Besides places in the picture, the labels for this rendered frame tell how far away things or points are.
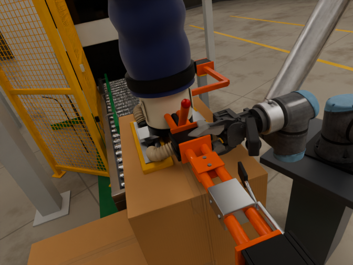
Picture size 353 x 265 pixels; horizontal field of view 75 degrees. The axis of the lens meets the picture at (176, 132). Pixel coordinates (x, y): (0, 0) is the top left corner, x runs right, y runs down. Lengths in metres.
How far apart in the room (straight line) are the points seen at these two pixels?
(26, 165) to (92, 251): 1.04
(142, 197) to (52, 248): 0.84
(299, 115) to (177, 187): 0.39
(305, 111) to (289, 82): 0.16
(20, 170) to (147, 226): 1.60
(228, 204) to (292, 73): 0.53
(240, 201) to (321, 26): 0.61
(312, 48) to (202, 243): 0.69
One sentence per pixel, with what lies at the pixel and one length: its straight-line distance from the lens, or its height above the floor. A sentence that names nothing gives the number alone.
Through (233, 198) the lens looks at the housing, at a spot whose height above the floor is 1.22.
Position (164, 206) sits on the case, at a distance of 0.63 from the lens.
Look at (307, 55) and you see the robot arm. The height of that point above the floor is 1.30.
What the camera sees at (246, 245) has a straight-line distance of 0.38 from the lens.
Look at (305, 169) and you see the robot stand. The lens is 1.22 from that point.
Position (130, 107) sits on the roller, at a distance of 2.43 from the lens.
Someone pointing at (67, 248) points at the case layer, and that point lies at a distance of 1.39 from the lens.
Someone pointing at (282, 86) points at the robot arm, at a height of 1.21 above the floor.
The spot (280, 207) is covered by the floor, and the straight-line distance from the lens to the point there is 2.01.
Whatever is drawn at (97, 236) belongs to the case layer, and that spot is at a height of 0.54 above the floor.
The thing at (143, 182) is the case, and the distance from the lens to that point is 0.71.
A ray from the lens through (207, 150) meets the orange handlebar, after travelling 0.55.
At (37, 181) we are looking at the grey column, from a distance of 2.20.
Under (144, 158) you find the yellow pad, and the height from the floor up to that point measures 1.09.
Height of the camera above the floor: 1.55
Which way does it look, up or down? 33 degrees down
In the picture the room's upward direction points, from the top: 11 degrees counter-clockwise
